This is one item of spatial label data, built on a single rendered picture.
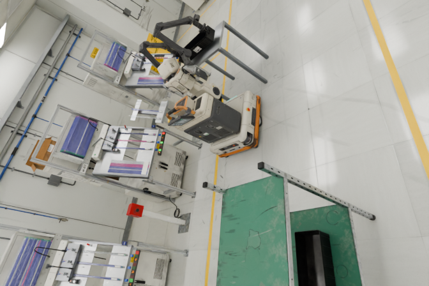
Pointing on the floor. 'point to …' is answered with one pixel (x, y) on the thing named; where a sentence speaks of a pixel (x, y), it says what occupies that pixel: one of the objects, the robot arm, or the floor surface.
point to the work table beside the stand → (227, 53)
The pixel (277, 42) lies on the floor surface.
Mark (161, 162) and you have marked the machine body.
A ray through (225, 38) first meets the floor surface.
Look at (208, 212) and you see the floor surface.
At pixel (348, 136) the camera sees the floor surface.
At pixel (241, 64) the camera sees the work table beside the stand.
